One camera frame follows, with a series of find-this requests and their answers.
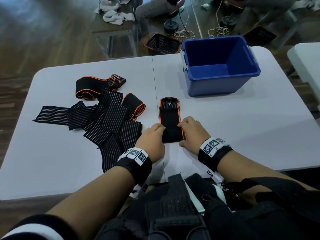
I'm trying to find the person's left hand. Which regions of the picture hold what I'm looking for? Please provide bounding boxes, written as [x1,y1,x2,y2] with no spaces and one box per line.
[135,123,166,164]

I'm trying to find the person's right hand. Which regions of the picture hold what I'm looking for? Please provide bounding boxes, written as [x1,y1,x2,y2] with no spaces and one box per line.
[177,116,212,157]

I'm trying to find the blue plastic bin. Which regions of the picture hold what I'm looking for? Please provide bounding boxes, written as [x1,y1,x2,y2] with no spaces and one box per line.
[180,35,261,97]

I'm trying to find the person's left forearm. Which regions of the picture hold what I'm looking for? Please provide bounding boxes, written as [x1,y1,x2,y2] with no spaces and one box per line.
[46,166,135,240]

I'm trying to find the person's right forearm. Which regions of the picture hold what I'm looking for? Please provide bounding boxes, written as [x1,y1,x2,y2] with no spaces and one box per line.
[217,150,320,195]

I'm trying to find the person's black chest harness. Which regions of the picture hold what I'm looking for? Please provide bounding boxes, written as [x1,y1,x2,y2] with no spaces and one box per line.
[94,173,320,240]

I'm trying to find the person's black white sleeve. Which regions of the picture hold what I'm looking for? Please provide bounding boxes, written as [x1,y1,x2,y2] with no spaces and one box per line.
[0,214,78,240]

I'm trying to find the black basket orange rim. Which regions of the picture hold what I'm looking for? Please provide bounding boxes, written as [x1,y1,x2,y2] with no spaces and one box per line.
[144,33,182,56]

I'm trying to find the red-seat stool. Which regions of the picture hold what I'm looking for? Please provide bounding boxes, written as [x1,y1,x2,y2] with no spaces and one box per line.
[164,0,186,35]

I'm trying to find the low wooden table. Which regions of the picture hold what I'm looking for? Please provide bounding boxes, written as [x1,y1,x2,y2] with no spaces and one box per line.
[92,0,139,59]

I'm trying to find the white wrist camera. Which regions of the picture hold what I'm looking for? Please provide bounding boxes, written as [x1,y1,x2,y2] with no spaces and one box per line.
[205,167,225,185]
[129,183,149,200]

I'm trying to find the white cord coil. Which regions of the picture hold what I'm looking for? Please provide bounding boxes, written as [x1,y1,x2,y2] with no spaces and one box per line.
[172,5,195,41]

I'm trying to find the large wall mirror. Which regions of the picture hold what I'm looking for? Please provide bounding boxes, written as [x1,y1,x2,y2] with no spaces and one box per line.
[190,0,320,115]

